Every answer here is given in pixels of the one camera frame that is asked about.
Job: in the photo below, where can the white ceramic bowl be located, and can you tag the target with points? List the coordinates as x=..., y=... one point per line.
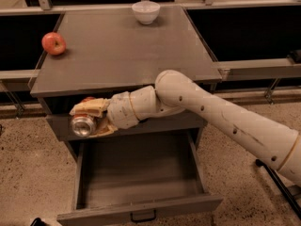
x=146, y=11

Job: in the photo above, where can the red apple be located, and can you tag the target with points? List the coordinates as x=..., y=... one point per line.
x=53, y=43

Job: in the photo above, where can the grey middle drawer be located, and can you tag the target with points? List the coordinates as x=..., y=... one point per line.
x=175, y=124

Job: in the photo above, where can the grey drawer cabinet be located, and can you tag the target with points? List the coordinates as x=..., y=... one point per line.
x=109, y=51

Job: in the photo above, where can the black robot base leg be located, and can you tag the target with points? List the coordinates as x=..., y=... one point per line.
x=290, y=193

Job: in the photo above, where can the open grey bottom drawer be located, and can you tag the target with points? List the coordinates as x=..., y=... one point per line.
x=137, y=173

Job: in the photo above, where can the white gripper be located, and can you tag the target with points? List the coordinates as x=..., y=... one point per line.
x=120, y=109

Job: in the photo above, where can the black object bottom left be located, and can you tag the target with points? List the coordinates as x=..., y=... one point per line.
x=38, y=222

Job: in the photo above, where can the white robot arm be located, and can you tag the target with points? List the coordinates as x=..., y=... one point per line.
x=275, y=144

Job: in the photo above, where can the red coke can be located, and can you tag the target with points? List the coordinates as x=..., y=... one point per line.
x=83, y=119

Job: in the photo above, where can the black bottom drawer handle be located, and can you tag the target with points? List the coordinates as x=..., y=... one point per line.
x=141, y=217

